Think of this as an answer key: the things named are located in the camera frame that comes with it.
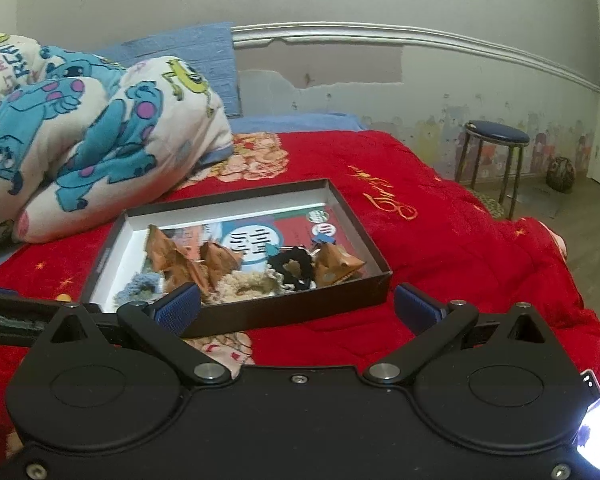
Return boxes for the blue bedsheet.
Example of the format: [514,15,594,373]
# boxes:
[227,112,369,137]

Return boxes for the red bear print blanket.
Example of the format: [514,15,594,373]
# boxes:
[0,129,600,461]

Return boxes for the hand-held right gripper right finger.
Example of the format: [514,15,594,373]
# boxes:
[362,282,552,387]

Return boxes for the black cardboard box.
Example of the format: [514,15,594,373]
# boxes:
[79,178,394,339]

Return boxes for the picture cover book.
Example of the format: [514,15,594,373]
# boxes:
[199,204,339,262]

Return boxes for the dark patterned ball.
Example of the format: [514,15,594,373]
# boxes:
[546,156,578,194]

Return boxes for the black scrunchie with white trim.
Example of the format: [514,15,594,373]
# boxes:
[266,245,318,292]

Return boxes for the blue crochet scrunchie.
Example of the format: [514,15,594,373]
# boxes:
[112,272,164,307]

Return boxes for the blue topped metal stool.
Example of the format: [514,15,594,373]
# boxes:
[454,119,532,222]

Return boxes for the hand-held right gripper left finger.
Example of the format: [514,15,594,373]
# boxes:
[41,282,232,387]

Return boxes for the beige crochet scrunchie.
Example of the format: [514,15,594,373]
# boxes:
[211,269,282,304]

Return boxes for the blue pillow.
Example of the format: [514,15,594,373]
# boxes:
[92,22,242,122]

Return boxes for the monster print quilt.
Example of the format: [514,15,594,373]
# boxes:
[0,33,234,257]

